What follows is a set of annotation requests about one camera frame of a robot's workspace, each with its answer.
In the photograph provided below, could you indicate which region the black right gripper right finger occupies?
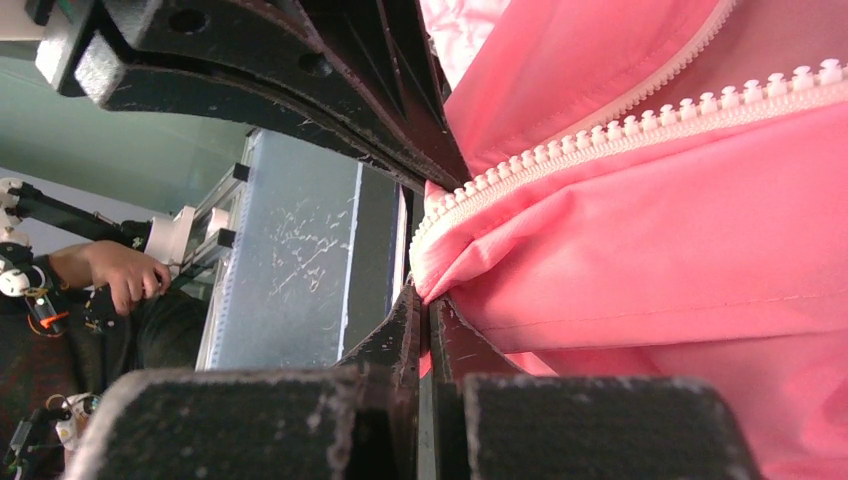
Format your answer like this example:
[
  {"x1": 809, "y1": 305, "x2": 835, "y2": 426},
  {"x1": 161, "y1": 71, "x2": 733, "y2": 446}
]
[{"x1": 427, "y1": 297, "x2": 761, "y2": 479}]

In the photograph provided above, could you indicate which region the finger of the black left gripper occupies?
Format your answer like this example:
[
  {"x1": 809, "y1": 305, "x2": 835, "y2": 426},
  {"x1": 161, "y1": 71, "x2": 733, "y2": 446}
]
[{"x1": 34, "y1": 1, "x2": 471, "y2": 191}]

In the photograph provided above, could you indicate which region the grey table edge panel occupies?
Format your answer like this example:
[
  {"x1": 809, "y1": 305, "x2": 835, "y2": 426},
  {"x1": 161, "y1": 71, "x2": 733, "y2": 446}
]
[{"x1": 196, "y1": 130, "x2": 398, "y2": 370}]

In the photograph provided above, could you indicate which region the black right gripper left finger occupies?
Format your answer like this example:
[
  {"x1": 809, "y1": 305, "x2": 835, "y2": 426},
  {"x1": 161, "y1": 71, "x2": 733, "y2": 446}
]
[{"x1": 65, "y1": 285, "x2": 422, "y2": 479}]

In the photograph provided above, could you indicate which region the pink zip-up jacket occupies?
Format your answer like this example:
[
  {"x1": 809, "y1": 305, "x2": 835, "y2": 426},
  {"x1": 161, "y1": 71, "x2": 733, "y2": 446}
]
[{"x1": 410, "y1": 1, "x2": 847, "y2": 479}]

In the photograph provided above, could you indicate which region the operator hand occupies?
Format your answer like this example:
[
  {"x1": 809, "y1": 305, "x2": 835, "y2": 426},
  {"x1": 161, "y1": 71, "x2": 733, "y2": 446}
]
[{"x1": 48, "y1": 241, "x2": 172, "y2": 315}]

